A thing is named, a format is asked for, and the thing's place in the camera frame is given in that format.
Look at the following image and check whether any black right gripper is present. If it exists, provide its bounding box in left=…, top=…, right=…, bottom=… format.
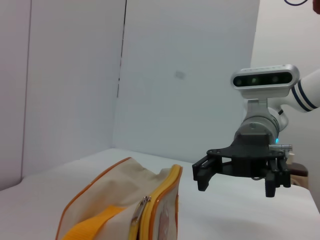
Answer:
left=192, top=133, right=292, bottom=198

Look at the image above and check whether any beige orange-trimmed food bag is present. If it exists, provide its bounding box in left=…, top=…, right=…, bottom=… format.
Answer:
left=55, top=156, right=184, bottom=240

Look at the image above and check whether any silver zipper pull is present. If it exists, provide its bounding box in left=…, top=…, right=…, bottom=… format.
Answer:
left=131, top=195, right=152, bottom=227

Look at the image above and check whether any brown wooden furniture piece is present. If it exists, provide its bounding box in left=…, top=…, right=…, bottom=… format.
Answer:
left=287, top=161, right=310, bottom=188

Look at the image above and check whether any silver right gripper cable connector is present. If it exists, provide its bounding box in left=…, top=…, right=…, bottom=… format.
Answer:
left=268, top=142, right=294, bottom=151

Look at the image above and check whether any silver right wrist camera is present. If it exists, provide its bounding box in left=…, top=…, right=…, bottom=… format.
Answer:
left=230, top=64, right=300, bottom=118

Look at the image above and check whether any blue cable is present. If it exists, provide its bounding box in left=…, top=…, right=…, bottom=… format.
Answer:
left=283, top=0, right=310, bottom=7

